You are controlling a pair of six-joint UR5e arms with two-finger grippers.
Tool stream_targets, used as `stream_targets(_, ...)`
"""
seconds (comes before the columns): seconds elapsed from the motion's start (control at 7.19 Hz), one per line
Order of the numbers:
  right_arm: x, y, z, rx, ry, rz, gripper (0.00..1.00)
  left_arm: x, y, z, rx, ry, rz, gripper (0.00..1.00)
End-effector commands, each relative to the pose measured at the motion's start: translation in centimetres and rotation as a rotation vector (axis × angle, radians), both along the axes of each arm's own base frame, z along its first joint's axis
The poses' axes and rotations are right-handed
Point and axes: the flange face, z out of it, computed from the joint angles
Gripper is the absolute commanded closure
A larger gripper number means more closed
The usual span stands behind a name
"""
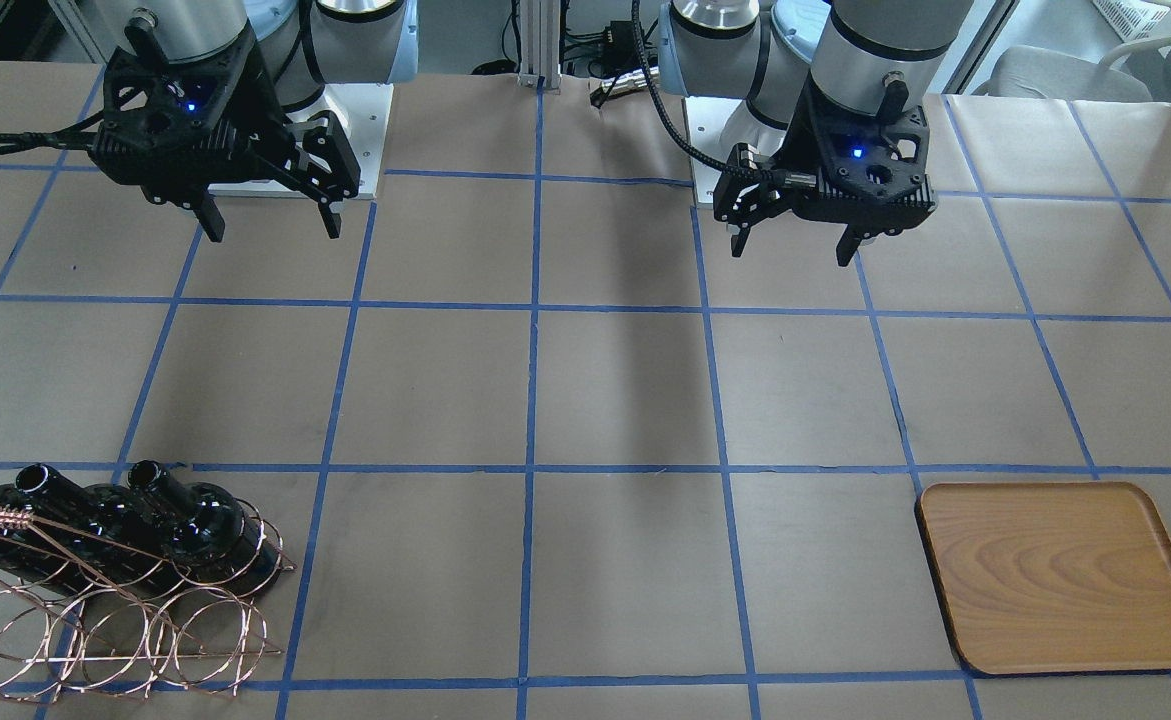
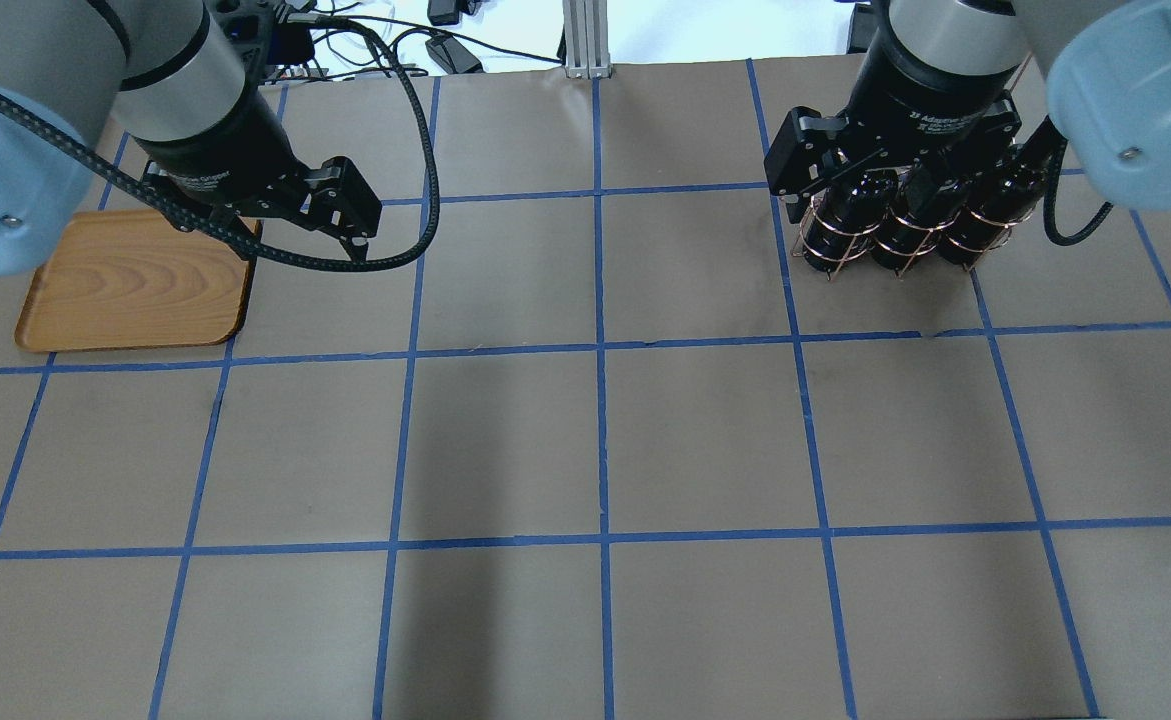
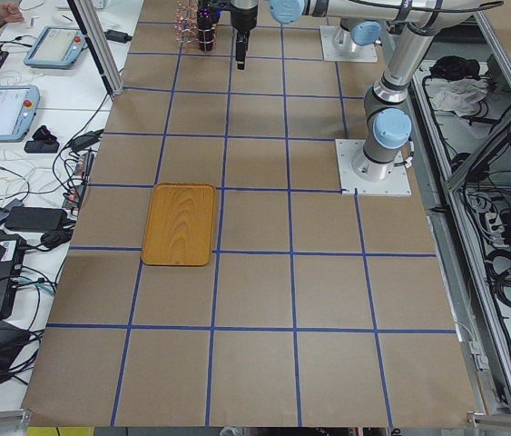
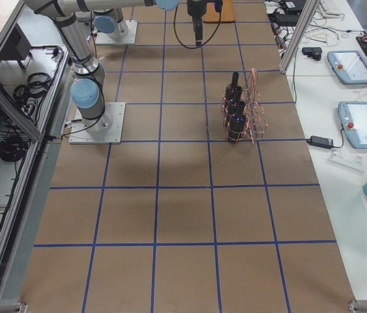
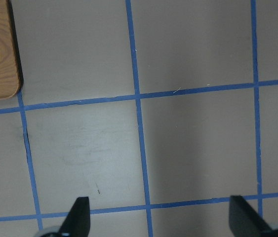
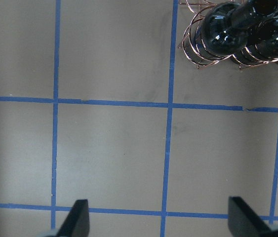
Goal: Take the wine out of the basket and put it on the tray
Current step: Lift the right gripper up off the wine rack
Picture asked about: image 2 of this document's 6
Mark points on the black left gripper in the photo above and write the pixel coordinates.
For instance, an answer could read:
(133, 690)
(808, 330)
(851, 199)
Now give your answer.
(217, 137)

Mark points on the copper wire bottle basket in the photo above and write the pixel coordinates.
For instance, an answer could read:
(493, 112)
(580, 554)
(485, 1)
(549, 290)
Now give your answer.
(897, 227)

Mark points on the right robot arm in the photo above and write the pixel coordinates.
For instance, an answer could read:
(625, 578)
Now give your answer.
(1107, 68)

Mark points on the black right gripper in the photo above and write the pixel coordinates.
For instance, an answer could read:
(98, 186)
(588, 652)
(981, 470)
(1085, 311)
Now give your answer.
(935, 100)

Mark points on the wooden tray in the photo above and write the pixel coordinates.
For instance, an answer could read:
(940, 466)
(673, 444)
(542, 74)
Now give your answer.
(126, 279)

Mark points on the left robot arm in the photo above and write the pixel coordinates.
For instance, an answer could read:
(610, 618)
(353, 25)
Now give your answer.
(162, 100)

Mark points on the aluminium frame post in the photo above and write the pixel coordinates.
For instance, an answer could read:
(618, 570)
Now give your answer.
(585, 32)

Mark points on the dark wine bottle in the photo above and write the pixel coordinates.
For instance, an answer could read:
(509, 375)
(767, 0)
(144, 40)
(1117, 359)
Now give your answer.
(841, 225)
(925, 206)
(1001, 199)

